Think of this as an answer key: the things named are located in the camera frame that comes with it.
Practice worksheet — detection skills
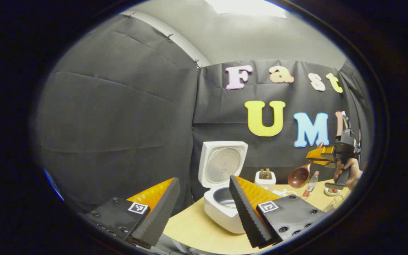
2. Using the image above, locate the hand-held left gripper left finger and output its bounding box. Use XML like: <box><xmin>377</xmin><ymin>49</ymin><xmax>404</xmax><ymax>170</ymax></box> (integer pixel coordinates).
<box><xmin>84</xmin><ymin>178</ymin><xmax>181</xmax><ymax>248</ymax></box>

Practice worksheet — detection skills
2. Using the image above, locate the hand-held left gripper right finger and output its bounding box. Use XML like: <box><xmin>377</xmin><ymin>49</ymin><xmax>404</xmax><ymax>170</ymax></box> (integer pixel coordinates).
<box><xmin>229</xmin><ymin>175</ymin><xmax>328</xmax><ymax>248</ymax></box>

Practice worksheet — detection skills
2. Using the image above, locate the white rice cooker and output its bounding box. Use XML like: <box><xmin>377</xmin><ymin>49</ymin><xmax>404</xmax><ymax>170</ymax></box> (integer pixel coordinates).
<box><xmin>198</xmin><ymin>141</ymin><xmax>249</xmax><ymax>234</ymax></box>

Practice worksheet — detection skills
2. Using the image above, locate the brown wooden spoon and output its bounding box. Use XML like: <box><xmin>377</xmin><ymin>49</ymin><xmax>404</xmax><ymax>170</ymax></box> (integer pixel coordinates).
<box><xmin>288</xmin><ymin>142</ymin><xmax>325</xmax><ymax>188</ymax></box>

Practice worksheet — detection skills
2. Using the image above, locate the clear glass chopstick holder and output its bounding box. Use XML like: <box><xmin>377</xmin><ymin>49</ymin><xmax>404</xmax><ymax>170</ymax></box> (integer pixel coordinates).
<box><xmin>326</xmin><ymin>194</ymin><xmax>348</xmax><ymax>213</ymax></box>

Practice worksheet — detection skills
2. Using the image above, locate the clear plastic bottle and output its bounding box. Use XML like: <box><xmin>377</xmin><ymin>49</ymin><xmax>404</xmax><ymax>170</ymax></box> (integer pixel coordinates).
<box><xmin>302</xmin><ymin>171</ymin><xmax>320</xmax><ymax>198</ymax></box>

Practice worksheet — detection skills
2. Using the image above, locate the white toaster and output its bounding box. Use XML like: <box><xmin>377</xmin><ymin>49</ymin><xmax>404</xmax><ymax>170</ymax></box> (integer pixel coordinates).
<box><xmin>254</xmin><ymin>170</ymin><xmax>277</xmax><ymax>192</ymax></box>

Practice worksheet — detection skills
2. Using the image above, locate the white compartment tray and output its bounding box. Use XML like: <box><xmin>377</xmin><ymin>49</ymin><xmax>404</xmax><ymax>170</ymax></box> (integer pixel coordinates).
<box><xmin>273</xmin><ymin>189</ymin><xmax>298</xmax><ymax>198</ymax></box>

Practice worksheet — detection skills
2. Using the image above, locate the black backdrop cloth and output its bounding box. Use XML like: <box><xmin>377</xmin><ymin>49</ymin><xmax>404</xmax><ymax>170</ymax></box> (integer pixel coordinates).
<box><xmin>36</xmin><ymin>14</ymin><xmax>373</xmax><ymax>213</ymax></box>

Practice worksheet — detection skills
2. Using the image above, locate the large ceiling light panel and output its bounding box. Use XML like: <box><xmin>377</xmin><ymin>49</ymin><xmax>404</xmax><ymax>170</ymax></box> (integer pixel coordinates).
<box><xmin>204</xmin><ymin>0</ymin><xmax>288</xmax><ymax>18</ymax></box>

